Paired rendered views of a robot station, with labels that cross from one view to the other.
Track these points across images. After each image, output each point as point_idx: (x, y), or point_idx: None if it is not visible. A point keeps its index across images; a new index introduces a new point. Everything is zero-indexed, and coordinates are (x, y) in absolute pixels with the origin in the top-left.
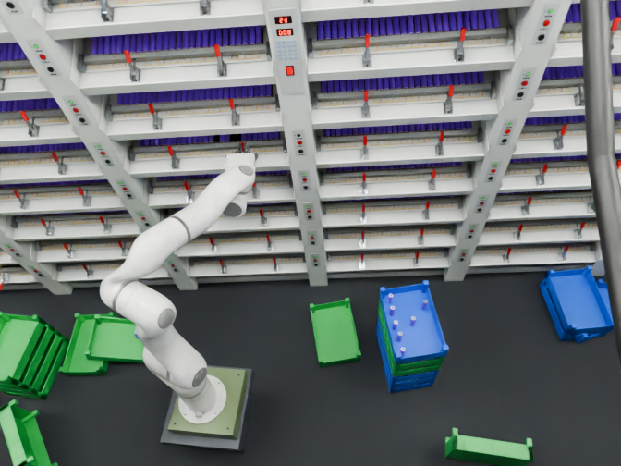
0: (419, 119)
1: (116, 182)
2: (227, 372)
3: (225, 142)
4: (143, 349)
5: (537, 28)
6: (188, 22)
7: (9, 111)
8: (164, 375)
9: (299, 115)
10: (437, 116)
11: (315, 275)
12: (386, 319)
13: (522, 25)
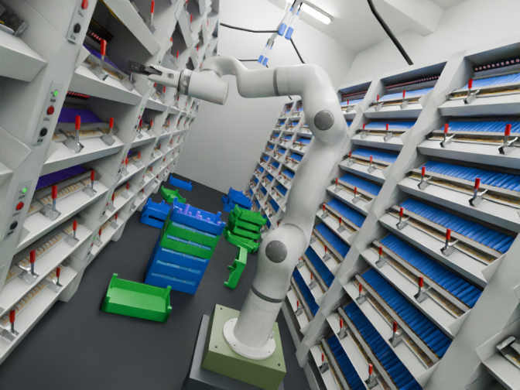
0: (173, 70)
1: (51, 90)
2: (217, 316)
3: (106, 62)
4: (289, 243)
5: (200, 27)
6: None
7: None
8: (305, 246)
9: (167, 40)
10: (176, 70)
11: (79, 275)
12: (196, 218)
13: (193, 25)
